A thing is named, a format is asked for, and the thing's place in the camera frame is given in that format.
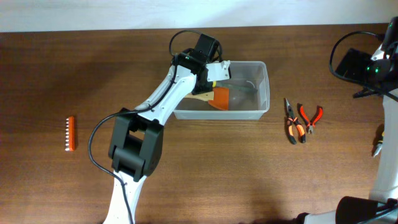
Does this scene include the file black yellow handle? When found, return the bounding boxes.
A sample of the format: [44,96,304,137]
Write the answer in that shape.
[211,80,259,94]

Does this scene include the orange scraper wooden handle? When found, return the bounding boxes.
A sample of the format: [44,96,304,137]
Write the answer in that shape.
[185,87,229,111]

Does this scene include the clear plastic container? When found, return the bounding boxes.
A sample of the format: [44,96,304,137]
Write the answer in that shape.
[174,61,271,120]

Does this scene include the orange screwdriver bit holder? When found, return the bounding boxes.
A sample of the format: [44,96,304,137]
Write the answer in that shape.
[65,116,76,151]

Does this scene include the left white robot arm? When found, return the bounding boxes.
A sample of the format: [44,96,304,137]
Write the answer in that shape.
[105,34,231,223]

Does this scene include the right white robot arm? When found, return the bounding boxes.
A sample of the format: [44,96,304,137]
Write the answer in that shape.
[293,17,397,224]

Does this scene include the small red cutting pliers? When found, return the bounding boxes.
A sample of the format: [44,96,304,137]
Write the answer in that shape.
[297,104,323,134]

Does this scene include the long nose pliers orange black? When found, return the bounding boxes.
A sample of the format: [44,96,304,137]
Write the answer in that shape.
[284,98,306,144]

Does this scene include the screwdriver black yellow handle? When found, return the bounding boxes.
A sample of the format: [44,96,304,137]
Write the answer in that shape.
[372,132,384,157]

